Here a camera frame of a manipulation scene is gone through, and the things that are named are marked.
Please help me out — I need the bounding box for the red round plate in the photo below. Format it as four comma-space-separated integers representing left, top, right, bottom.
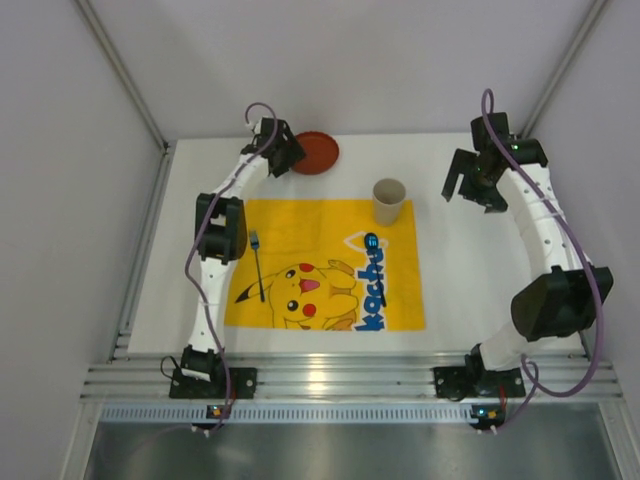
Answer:
293, 131, 340, 175

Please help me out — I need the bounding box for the blue metal fork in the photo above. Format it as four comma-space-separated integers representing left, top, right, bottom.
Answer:
249, 230, 266, 302

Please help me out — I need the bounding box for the beige paper cup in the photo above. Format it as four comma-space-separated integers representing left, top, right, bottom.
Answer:
372, 178, 406, 227

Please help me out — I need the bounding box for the yellow Pikachu cloth placemat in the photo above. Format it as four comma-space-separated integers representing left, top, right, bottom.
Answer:
225, 199, 426, 332

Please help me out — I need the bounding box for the blue metal spoon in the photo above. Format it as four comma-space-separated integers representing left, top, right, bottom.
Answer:
364, 232, 387, 307

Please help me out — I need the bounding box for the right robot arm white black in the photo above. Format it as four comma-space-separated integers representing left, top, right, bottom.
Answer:
442, 112, 613, 375

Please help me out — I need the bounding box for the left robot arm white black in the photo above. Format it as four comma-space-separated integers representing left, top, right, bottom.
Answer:
181, 117, 305, 383

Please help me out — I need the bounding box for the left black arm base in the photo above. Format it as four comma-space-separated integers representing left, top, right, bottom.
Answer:
169, 367, 258, 400

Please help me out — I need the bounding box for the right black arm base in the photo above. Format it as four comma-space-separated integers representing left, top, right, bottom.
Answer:
433, 366, 526, 401

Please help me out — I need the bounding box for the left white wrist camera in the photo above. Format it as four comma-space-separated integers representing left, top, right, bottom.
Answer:
246, 118, 263, 135

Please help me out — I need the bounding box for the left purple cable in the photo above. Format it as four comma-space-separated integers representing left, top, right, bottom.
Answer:
184, 102, 279, 436

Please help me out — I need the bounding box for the right aluminium frame post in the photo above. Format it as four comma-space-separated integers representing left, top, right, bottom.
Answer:
516, 0, 611, 138

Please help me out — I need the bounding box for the aluminium frame post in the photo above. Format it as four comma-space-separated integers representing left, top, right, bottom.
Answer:
72, 0, 169, 152
516, 0, 611, 138

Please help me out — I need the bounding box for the left aluminium frame post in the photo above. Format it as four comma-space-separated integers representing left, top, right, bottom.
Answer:
72, 0, 169, 152

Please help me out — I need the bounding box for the aluminium mounting rail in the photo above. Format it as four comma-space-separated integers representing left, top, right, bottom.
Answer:
79, 350, 624, 401

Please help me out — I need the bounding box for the perforated metal cable duct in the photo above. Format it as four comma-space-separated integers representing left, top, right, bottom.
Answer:
100, 402, 504, 425

